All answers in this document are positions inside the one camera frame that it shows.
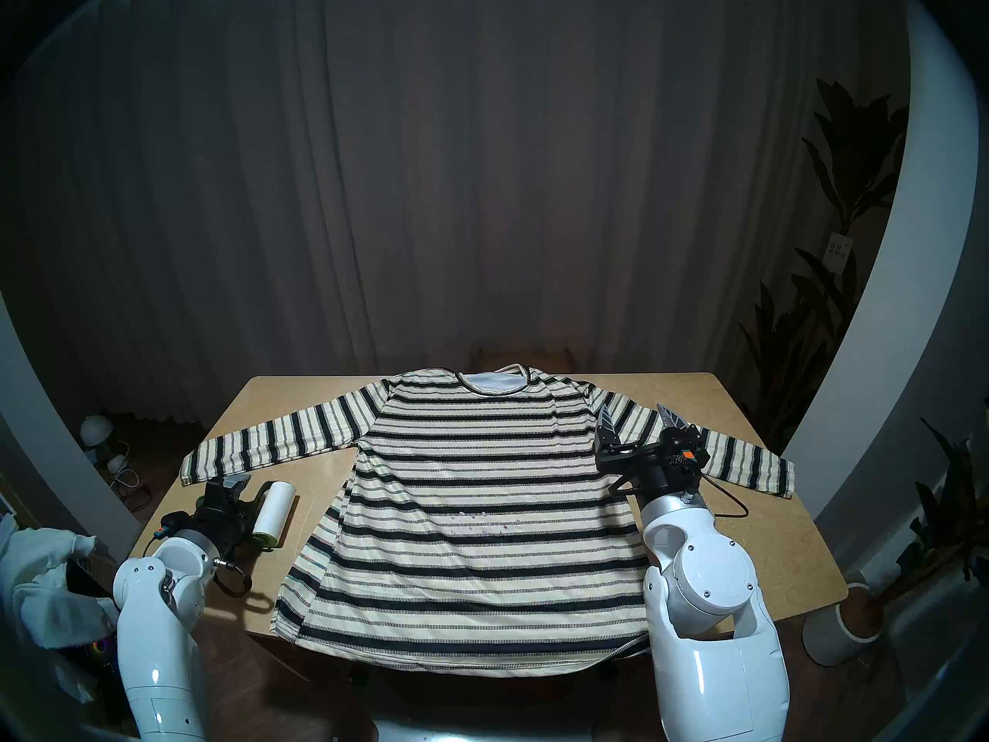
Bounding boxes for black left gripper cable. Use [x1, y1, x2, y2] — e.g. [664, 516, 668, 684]
[212, 559, 256, 596]

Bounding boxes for black cream striped long-sleeve top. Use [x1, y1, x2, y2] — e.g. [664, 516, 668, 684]
[179, 367, 797, 678]

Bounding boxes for green handled white lint roller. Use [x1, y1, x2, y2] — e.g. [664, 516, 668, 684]
[232, 482, 298, 554]

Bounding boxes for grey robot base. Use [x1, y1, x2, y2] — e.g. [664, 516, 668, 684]
[371, 713, 619, 742]

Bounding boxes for small dark potted plant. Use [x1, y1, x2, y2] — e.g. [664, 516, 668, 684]
[881, 399, 989, 606]

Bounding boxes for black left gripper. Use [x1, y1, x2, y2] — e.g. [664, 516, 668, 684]
[158, 474, 256, 560]

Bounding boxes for tall dark leafy plant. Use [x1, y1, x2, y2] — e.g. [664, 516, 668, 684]
[738, 76, 913, 451]

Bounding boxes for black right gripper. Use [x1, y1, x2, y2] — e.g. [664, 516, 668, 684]
[595, 404, 712, 502]

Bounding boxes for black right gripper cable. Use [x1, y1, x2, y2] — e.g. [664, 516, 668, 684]
[610, 474, 750, 519]

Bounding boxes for white floor cable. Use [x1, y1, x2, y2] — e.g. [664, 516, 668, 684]
[108, 439, 155, 511]

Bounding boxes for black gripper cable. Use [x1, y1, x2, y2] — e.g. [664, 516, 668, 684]
[610, 474, 750, 519]
[212, 559, 256, 596]

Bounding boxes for white plant pot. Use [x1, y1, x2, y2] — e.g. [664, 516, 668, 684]
[802, 582, 885, 668]

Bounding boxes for black computer with glowing fans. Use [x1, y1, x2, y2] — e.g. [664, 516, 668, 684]
[66, 559, 132, 722]

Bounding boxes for white curved pillar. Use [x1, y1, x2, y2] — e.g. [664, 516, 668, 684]
[780, 0, 982, 521]
[0, 292, 144, 563]

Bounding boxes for grey pleated curtain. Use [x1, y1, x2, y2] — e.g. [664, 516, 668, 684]
[0, 0, 913, 432]

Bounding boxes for white crumpled cloth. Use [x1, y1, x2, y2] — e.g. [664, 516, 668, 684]
[0, 512, 121, 703]

